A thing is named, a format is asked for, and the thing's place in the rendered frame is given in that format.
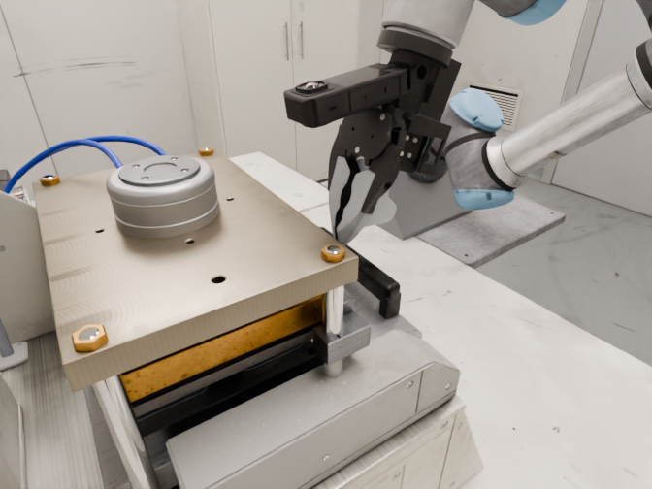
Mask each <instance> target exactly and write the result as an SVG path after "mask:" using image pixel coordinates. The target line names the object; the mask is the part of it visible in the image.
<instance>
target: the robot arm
mask: <svg viewBox="0 0 652 489"><path fill-rule="evenodd" d="M478 1H480V2H481V3H483V4H484V5H486V6H488V7H489V8H491V9H492V10H494V11H495V12H497V14H498V15H499V16H500V17H501V18H504V19H510V20H511V21H513V22H515V23H517V24H519V25H524V26H529V25H535V24H539V23H541V22H543V21H545V20H547V19H548V18H550V17H552V16H553V15H554V14H556V13H557V12H558V11H559V10H560V9H561V8H562V7H563V5H564V4H565V3H566V1H567V0H478ZM473 4H474V0H388V3H387V6H386V9H385V12H384V16H383V19H382V22H381V24H382V26H383V28H384V29H383V30H381V31H380V34H379V37H378V41H377V44H376V45H377V46H378V47H379V48H380V49H383V50H385V51H387V52H390V53H392V55H391V58H390V61H389V62H388V64H381V63H376V64H373V65H369V66H366V67H363V68H359V69H356V70H353V71H349V72H346V73H343V74H339V75H336V76H333V77H330V78H327V79H324V80H320V81H308V82H304V83H301V84H299V85H296V87H295V88H291V89H288V90H285V91H284V92H283V97H284V103H285V108H286V113H287V118H288V119H290V120H293V121H295V122H298V123H300V124H303V126H305V127H308V128H317V127H321V126H325V125H327V124H329V123H332V122H333V121H336V120H339V119H342V118H343V121H342V124H340V125H339V131H338V135H337V137H336V139H335V141H334V143H333V146H332V150H331V154H330V159H329V171H328V188H327V190H328V191H329V211H330V217H331V225H332V231H333V237H334V239H335V240H337V241H338V242H339V243H341V244H342V245H347V244H348V243H350V242H351V241H352V240H353V239H354V238H355V237H356V236H357V235H358V234H359V232H360V231H361V230H363V228H364V227H368V226H372V225H377V224H380V223H385V222H388V221H390V220H391V219H392V218H393V217H394V215H395V213H396V209H397V207H396V205H395V203H394V202H393V201H392V200H391V199H390V198H389V197H388V193H389V190H390V187H391V186H392V184H393V183H394V181H395V180H396V178H397V175H398V174H399V171H404V172H406V173H407V174H408V175H409V176H411V177H412V178H413V179H415V180H417V181H420V182H423V183H433V182H436V181H437V180H439V179H441V178H442V177H443V176H444V175H445V174H446V172H447V171H448V173H449V176H450V180H451V184H452V187H453V193H454V195H455V198H456V201H457V204H458V206H459V207H460V208H462V209H465V210H484V209H491V208H495V207H499V206H502V205H505V204H508V203H510V202H511V201H512V200H513V199H514V192H513V191H512V190H514V189H516V188H518V187H520V186H521V185H523V184H524V183H525V181H526V178H527V175H529V174H530V173H531V172H533V171H535V170H537V169H539V168H541V167H543V166H545V165H547V164H549V163H551V162H553V161H555V160H557V159H559V158H561V157H563V156H565V155H567V154H569V153H571V152H573V151H575V150H577V149H579V148H581V147H584V146H586V145H588V144H590V143H592V142H594V141H595V140H597V139H599V138H601V137H603V136H605V135H607V134H609V133H611V132H613V131H615V130H617V129H619V128H621V127H623V126H625V125H627V124H629V123H631V122H633V121H635V120H637V119H639V118H641V117H643V116H645V115H647V114H649V113H651V112H652V37H651V38H650V39H648V40H647V41H645V42H643V43H642V44H640V45H639V46H637V47H636V48H635V50H634V52H633V55H632V58H631V61H630V62H629V63H628V64H626V65H625V66H623V67H621V68H620V69H618V70H617V71H615V72H613V73H612V74H610V75H608V76H607V77H605V78H603V79H602V80H600V81H598V82H596V83H595V84H593V85H591V86H590V87H588V88H586V89H585V90H583V91H582V92H580V93H578V94H577V95H575V96H573V97H572V98H570V99H569V100H568V101H566V102H564V103H563V104H561V105H560V106H558V107H556V108H555V109H553V110H551V111H550V112H548V113H546V114H544V115H543V116H541V117H539V118H538V119H536V120H534V121H533V122H531V123H529V124H528V125H526V126H525V127H523V128H521V129H520V130H518V131H516V132H515V133H513V134H511V135H510V136H508V137H507V138H504V137H501V136H496V131H498V130H500V128H501V127H502V125H503V123H504V116H503V113H502V111H501V109H500V107H499V106H498V104H497V103H496V102H495V101H494V100H493V99H492V98H491V97H490V96H488V95H487V94H486V93H484V92H482V91H480V90H477V89H473V88H468V89H464V90H462V91H461V92H460V93H458V94H457V95H456V96H454V97H452V98H451V99H450V100H449V102H448V103H447V101H448V99H449V96H450V93H451V91H452V88H453V85H454V83H455V81H456V78H457V76H458V73H459V70H460V68H461V65H462V63H460V62H458V61H456V60H454V59H452V58H451V57H452V54H453V51H452V49H456V48H457V47H458V46H459V44H460V41H461V38H462V36H463V33H464V30H465V27H466V25H467V22H468V19H469V17H470V14H471V11H472V8H473ZM360 156H362V157H364V159H357V160H356V158H358V157H360Z"/></svg>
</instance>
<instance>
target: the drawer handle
mask: <svg viewBox="0 0 652 489"><path fill-rule="evenodd" d="M319 228H321V229H322V230H323V231H325V232H326V233H327V234H329V235H330V236H331V237H333V233H331V232H330V231H329V230H327V229H326V228H324V227H319ZM333 238H334V237H333ZM345 247H346V248H348V249H349V250H350V251H352V252H353V253H354V254H356V255H357V256H358V258H359V263H358V279H357V280H356V281H357V282H359V283H360V284H361V285H362V286H363V287H365V288H366V289H367V290H368V291H369V292H371V293H372V294H373V295H374V296H375V297H377V298H378V299H379V300H380V302H379V314H380V315H381V316H382V317H383V318H384V319H387V318H389V317H391V316H393V315H396V314H398V313H399V312H400V304H401V296H402V294H401V292H400V288H401V285H400V283H399V282H398V281H396V280H395V279H393V278H392V277H391V276H389V275H387V274H386V273H384V272H383V271H382V270H381V269H380V268H379V267H377V266H376V265H375V264H373V263H372V262H371V261H369V260H368V259H367V258H365V257H364V256H362V255H361V254H360V253H358V252H357V251H356V250H354V249H353V248H352V247H350V246H349V245H348V244H346V245H345Z"/></svg>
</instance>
